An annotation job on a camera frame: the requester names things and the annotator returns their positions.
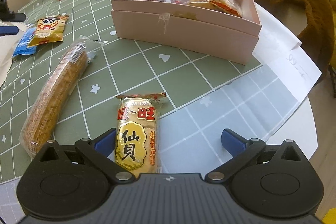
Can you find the yellow panda snack packet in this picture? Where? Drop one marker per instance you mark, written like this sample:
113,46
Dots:
50,29

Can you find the green checked tablecloth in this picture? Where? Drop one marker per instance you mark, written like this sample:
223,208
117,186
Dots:
157,74

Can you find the brown fuzzy coat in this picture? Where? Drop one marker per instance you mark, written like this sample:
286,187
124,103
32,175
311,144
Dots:
296,3

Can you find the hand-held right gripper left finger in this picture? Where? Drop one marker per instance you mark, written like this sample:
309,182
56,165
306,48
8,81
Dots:
104,144

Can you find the white cloth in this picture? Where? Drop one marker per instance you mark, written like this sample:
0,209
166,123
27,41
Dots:
5,64

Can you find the yellow rice cracker packet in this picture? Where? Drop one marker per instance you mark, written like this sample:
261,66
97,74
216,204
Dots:
136,134

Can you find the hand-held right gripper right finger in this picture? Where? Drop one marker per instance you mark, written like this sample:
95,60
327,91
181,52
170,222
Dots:
233,142

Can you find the blue snack packet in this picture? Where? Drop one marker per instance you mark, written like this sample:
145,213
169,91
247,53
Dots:
23,45

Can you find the white paper sheet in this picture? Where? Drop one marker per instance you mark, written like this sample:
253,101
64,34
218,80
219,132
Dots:
288,66

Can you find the packaged corn cob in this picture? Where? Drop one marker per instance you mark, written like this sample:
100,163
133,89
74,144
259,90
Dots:
57,92

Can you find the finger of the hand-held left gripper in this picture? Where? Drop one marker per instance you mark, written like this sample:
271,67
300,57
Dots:
8,30

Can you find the pink cardboard box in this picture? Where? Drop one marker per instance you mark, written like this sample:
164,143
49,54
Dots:
189,29

